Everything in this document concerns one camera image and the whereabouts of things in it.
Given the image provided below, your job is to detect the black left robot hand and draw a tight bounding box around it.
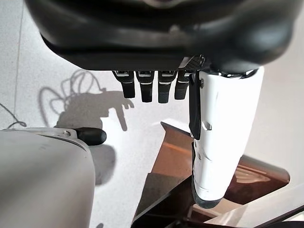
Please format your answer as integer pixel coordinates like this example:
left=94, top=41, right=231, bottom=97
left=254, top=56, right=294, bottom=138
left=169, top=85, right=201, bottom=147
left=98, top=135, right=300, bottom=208
left=23, top=0, right=297, bottom=210

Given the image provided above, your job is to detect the brown translucent plastic stool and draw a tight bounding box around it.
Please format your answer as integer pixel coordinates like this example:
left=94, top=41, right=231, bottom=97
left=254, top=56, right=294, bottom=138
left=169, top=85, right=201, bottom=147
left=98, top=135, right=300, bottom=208
left=132, top=121, right=291, bottom=228

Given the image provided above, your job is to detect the silver left robot leg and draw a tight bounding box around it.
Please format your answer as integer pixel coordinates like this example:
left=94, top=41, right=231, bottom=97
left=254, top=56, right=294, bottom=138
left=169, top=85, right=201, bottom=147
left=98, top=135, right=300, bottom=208
left=0, top=127, right=107, bottom=228

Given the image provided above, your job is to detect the thin grey floor cable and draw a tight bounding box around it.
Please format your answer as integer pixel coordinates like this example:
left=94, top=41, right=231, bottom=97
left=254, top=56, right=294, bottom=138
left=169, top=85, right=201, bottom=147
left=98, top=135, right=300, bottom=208
left=0, top=102, right=27, bottom=130

